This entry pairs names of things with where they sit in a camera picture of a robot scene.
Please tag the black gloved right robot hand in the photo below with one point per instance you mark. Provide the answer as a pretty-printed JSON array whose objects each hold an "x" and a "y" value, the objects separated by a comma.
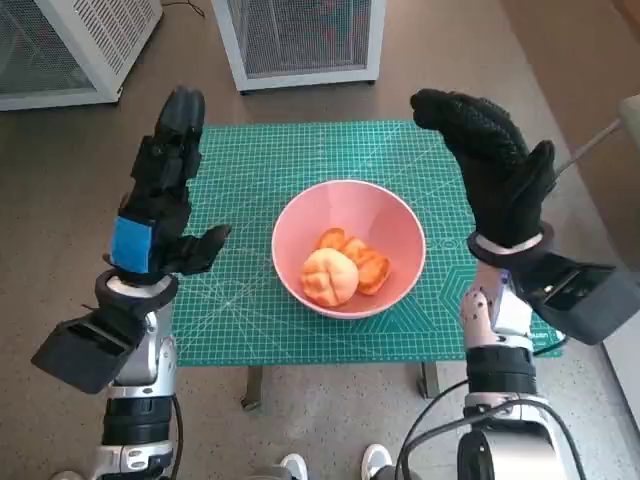
[{"x": 500, "y": 175}]

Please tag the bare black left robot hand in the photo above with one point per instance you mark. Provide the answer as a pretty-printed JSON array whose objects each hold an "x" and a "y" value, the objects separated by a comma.
[{"x": 160, "y": 200}]

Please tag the pink bowl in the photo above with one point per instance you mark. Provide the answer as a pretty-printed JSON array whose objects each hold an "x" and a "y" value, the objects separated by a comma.
[{"x": 350, "y": 210}]

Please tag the long braided bread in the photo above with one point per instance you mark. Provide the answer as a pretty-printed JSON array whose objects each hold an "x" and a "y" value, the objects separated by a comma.
[{"x": 372, "y": 270}]

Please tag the round bread bun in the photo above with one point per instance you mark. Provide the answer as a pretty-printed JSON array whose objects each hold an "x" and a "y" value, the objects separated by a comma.
[{"x": 330, "y": 277}]

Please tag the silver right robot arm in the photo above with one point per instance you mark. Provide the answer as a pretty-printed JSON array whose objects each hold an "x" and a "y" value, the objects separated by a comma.
[{"x": 480, "y": 320}]

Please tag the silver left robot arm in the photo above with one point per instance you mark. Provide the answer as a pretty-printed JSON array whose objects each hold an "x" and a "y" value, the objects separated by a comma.
[{"x": 145, "y": 360}]

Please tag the grey chair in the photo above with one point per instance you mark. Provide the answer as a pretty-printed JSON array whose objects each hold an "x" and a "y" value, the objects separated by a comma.
[{"x": 632, "y": 150}]

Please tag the green cutting mat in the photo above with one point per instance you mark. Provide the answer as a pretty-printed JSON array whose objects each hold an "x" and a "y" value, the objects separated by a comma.
[{"x": 240, "y": 325}]

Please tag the wide white mesh cabinet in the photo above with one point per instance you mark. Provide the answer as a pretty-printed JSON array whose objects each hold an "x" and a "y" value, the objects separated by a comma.
[{"x": 100, "y": 30}]

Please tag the metal table leg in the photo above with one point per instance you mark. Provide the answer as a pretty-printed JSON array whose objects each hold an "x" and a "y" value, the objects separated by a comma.
[
  {"x": 428, "y": 380},
  {"x": 252, "y": 390}
]

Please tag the narrow white mesh cabinet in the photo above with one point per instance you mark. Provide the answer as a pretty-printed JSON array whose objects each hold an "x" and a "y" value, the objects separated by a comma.
[{"x": 300, "y": 30}]

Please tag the white furniture top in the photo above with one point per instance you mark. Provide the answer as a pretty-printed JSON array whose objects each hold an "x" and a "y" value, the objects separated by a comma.
[{"x": 625, "y": 370}]

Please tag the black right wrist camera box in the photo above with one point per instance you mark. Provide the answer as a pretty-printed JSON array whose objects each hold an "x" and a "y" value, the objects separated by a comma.
[{"x": 590, "y": 315}]

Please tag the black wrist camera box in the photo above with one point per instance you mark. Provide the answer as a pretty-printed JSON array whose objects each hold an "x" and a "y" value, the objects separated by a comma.
[
  {"x": 85, "y": 355},
  {"x": 590, "y": 315}
]

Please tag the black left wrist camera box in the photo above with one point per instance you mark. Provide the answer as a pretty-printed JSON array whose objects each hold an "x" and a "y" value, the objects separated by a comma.
[{"x": 85, "y": 355}]

